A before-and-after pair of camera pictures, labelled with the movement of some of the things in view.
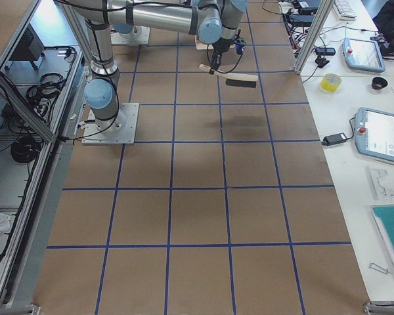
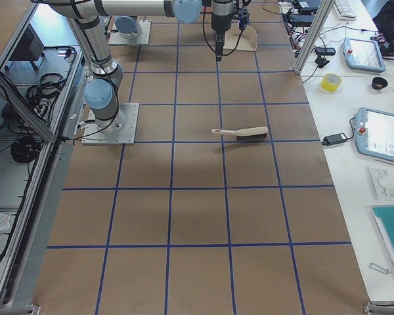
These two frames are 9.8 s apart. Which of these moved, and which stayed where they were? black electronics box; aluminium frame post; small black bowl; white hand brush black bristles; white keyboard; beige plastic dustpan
Moved: beige plastic dustpan; white hand brush black bristles
Stayed: small black bowl; black electronics box; aluminium frame post; white keyboard
